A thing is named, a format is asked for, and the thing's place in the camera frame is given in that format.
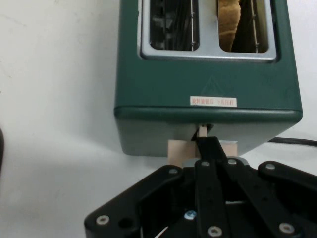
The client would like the white sticker with red print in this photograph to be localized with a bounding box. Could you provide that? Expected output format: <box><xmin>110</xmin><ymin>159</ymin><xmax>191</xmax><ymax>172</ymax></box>
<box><xmin>190</xmin><ymin>96</ymin><xmax>237</xmax><ymax>108</ymax></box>

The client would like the beige toaster lever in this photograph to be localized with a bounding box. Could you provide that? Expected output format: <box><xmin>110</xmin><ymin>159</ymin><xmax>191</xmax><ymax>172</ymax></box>
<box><xmin>167</xmin><ymin>123</ymin><xmax>238</xmax><ymax>166</ymax></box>

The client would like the black coffee machine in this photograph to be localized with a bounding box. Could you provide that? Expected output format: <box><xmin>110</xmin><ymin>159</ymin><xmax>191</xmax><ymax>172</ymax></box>
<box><xmin>0</xmin><ymin>125</ymin><xmax>4</xmax><ymax>175</ymax></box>

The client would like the black toaster power cord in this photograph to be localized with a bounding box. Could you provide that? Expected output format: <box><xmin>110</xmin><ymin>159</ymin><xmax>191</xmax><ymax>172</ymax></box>
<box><xmin>266</xmin><ymin>137</ymin><xmax>317</xmax><ymax>147</ymax></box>

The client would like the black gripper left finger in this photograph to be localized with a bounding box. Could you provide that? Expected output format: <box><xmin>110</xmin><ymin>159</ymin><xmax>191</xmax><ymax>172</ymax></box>
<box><xmin>83</xmin><ymin>135</ymin><xmax>230</xmax><ymax>238</ymax></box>

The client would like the toasted bread slice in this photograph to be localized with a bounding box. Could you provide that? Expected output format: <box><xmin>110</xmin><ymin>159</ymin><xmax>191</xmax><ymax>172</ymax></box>
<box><xmin>216</xmin><ymin>0</ymin><xmax>242</xmax><ymax>53</ymax></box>

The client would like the green two-slot toaster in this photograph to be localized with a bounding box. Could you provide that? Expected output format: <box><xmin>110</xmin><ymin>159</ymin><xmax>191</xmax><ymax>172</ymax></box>
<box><xmin>113</xmin><ymin>0</ymin><xmax>304</xmax><ymax>158</ymax></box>

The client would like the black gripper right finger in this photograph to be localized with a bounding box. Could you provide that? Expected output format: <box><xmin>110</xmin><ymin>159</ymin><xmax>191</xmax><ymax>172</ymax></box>
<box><xmin>209</xmin><ymin>135</ymin><xmax>317</xmax><ymax>238</ymax></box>

